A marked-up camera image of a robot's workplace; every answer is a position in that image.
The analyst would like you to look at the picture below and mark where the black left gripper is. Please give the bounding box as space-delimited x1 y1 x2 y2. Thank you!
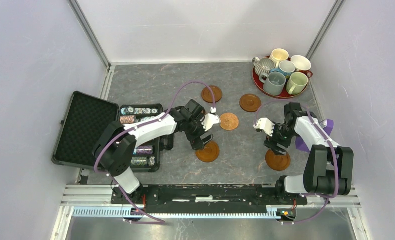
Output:
185 113 214 151

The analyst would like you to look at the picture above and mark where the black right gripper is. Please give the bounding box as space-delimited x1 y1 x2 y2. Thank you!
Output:
263 120 298 156

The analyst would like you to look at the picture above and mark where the brown wooden coaster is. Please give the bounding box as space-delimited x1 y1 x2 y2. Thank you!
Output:
239 93 262 113
201 85 223 104
195 140 220 163
265 149 291 172

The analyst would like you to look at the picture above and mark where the woven light brown coaster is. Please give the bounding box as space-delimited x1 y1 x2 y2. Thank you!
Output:
220 112 240 131

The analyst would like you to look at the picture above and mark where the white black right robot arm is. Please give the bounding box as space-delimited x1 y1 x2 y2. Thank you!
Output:
253 102 354 204

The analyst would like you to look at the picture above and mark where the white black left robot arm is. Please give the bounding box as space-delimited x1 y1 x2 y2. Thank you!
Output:
92 99 221 204

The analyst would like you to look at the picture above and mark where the brown wooden coaster back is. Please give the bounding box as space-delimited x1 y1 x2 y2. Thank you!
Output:
201 85 223 104

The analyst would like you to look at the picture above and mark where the light green mug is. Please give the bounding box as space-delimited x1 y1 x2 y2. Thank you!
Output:
286 72 309 96

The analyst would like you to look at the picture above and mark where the black poker chip case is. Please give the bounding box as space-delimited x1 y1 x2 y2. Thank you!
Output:
119 104 174 172

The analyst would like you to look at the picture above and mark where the red round tray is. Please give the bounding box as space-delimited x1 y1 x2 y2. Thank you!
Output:
252 57 309 99

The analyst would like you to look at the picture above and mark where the blue patterned mug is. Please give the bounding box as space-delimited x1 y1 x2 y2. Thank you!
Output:
270 60 296 80

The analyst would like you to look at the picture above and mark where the white red mug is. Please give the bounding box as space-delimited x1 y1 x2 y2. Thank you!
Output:
290 55 314 79

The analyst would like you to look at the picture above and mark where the grey ribbed mug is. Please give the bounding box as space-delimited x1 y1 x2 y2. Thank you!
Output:
252 57 276 76

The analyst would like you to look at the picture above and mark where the cream mug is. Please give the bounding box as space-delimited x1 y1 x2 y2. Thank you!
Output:
269 48 290 68

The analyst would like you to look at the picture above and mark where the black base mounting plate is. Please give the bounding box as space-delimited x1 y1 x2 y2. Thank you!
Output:
129 184 308 214

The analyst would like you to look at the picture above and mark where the black foam-lined case lid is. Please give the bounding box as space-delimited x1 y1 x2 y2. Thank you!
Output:
51 91 120 169

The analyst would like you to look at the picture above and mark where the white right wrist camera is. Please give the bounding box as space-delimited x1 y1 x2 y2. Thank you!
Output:
253 117 275 137

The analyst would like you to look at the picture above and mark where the aluminium frame rail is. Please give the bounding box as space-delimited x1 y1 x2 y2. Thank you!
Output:
61 184 361 220

